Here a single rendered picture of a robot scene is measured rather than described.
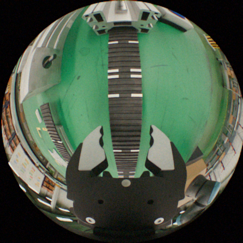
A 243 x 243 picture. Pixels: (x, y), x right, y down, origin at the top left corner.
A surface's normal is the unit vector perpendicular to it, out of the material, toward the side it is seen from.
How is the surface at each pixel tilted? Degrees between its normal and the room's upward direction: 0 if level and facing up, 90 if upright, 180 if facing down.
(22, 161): 90
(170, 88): 0
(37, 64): 90
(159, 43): 0
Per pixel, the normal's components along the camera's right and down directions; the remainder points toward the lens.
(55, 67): 1.00, -0.01
